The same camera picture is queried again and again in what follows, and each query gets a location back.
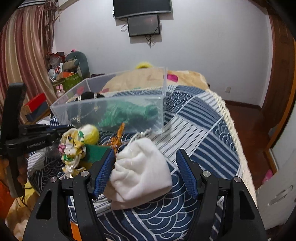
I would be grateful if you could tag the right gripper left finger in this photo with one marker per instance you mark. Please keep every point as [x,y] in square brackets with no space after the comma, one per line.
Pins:
[100,173]

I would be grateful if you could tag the clear plastic storage bin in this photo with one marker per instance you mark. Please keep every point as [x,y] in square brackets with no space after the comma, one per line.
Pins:
[135,98]

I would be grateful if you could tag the yellow-haired rag doll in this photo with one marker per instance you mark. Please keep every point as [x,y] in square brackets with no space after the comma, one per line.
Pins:
[73,148]

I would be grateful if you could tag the yellow plush headband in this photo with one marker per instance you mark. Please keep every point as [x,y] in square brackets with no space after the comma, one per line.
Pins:
[143,65]

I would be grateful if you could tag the blue white patterned cloth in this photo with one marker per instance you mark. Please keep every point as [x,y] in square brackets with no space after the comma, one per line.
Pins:
[194,120]

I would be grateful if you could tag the white drawstring pouch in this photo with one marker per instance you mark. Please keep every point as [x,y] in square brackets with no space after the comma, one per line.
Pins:
[140,174]

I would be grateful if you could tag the small black wall monitor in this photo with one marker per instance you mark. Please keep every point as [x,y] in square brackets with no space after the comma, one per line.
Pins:
[143,25]

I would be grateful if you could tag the pink rabbit toy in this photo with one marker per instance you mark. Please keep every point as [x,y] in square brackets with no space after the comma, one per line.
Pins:
[59,90]

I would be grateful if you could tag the yellow green sponge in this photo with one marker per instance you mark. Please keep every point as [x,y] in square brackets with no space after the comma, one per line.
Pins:
[93,154]

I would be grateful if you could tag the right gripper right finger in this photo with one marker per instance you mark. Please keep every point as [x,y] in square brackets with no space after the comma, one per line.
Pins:
[191,173]

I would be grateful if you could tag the large black wall television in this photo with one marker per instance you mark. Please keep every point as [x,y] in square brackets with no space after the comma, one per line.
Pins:
[126,8]

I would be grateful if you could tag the beige fleece blanket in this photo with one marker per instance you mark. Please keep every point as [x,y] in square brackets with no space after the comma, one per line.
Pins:
[154,77]

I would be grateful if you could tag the brown wooden door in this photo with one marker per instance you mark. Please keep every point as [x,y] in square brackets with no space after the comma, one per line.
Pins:
[279,98]

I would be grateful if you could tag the green knitted item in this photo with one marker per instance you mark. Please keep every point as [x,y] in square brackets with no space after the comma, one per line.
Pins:
[129,113]

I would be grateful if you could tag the grey green plush toy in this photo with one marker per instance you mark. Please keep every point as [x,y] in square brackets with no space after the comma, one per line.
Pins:
[77,62]

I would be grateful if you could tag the striped red beige curtain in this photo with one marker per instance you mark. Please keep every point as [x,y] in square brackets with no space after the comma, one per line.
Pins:
[26,40]

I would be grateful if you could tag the red box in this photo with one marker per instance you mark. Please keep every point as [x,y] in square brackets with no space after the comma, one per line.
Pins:
[34,103]

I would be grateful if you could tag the green storage box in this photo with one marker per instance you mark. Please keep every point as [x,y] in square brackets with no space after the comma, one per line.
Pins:
[68,82]

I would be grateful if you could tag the wall power socket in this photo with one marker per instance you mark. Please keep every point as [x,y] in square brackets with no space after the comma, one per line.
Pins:
[228,89]

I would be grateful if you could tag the black knit item with chain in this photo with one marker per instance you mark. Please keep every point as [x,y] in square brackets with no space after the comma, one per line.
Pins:
[83,114]

